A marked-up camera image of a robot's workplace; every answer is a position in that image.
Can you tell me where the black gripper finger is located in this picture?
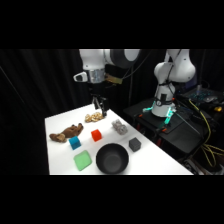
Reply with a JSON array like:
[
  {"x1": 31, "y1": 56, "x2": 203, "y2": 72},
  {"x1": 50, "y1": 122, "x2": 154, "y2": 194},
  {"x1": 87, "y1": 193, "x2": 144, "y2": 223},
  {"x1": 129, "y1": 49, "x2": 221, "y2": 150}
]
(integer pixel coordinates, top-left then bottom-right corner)
[
  {"x1": 100, "y1": 97, "x2": 109, "y2": 118},
  {"x1": 93, "y1": 97, "x2": 101, "y2": 112}
]

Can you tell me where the blue cube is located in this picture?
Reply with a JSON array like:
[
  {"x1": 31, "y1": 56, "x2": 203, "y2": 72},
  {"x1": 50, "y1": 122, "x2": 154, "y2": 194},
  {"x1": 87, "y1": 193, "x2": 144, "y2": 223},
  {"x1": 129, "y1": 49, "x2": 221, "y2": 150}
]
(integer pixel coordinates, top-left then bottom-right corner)
[{"x1": 68, "y1": 135, "x2": 82, "y2": 151}]

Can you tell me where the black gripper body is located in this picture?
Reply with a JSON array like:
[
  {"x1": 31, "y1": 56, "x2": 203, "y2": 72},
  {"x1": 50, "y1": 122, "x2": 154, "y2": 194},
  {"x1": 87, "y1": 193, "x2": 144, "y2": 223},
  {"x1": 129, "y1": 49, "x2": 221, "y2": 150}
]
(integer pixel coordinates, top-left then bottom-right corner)
[{"x1": 88, "y1": 82, "x2": 108, "y2": 101}]

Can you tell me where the black robot stand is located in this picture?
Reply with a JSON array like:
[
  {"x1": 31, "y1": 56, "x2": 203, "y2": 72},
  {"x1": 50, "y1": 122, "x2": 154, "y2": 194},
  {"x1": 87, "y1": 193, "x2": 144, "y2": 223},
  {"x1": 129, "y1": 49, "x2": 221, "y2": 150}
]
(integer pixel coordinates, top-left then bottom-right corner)
[{"x1": 122, "y1": 97, "x2": 224, "y2": 164}]

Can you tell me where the yellow cable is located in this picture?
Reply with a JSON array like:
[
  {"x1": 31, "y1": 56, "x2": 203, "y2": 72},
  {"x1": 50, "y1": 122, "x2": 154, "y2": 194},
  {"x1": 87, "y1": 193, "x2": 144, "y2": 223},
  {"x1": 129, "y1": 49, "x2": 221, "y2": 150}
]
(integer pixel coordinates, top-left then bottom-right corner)
[{"x1": 187, "y1": 98, "x2": 224, "y2": 169}]

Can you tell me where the grey crumpled plush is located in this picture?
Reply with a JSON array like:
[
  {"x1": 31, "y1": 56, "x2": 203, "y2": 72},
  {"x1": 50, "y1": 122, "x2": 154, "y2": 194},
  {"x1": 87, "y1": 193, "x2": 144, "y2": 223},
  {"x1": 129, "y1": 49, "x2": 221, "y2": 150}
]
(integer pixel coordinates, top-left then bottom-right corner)
[{"x1": 111, "y1": 118, "x2": 129, "y2": 136}]

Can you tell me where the dark grey cube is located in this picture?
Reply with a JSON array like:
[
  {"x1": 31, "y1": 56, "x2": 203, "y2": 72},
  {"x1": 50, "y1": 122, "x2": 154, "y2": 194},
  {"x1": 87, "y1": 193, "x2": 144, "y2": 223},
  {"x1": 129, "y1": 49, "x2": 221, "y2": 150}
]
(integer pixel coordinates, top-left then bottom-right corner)
[{"x1": 128, "y1": 137, "x2": 143, "y2": 153}]

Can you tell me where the black curtain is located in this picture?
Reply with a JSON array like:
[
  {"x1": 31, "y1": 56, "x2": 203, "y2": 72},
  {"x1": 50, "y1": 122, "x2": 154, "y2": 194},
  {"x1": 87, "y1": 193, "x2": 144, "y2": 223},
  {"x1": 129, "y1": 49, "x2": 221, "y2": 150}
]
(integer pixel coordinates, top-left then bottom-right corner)
[{"x1": 0, "y1": 49, "x2": 224, "y2": 176}]

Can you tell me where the green foam block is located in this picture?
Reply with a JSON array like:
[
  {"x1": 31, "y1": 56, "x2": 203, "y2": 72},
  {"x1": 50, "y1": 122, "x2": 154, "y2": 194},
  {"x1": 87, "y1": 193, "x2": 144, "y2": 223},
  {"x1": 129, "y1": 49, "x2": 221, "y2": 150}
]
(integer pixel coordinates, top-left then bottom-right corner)
[{"x1": 73, "y1": 149, "x2": 93, "y2": 172}]

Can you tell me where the brown plush dog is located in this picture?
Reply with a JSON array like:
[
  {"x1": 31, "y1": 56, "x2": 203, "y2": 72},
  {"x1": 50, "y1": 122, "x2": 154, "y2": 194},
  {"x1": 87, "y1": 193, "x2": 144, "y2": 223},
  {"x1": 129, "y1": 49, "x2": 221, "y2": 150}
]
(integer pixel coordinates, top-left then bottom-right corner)
[{"x1": 48, "y1": 122, "x2": 85, "y2": 144}]

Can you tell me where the black bowl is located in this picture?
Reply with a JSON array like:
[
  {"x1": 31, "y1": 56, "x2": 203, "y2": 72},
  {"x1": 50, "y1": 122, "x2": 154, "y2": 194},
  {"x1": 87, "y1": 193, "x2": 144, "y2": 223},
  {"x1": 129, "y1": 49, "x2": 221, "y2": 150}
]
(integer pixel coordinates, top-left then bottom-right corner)
[{"x1": 95, "y1": 142, "x2": 130, "y2": 175}]

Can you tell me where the electronics box with teal lights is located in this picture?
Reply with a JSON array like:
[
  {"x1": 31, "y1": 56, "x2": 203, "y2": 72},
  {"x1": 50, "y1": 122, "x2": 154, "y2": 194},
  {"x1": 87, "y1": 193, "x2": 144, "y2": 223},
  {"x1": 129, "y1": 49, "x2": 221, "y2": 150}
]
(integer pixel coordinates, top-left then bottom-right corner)
[{"x1": 181, "y1": 87, "x2": 224, "y2": 105}]

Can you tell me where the tan spotted giraffe plush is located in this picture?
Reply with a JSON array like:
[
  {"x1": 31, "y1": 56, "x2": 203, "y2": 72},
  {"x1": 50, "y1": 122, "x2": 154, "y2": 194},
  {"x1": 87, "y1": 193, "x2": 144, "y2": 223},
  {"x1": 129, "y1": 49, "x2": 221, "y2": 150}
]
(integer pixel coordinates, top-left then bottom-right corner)
[{"x1": 84, "y1": 111, "x2": 104, "y2": 124}]

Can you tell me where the red cube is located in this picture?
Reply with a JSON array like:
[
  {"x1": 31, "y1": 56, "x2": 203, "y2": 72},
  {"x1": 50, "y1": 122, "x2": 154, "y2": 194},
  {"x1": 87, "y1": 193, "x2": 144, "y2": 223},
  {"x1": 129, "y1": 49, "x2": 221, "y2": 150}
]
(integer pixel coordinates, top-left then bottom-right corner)
[{"x1": 90, "y1": 128, "x2": 103, "y2": 143}]

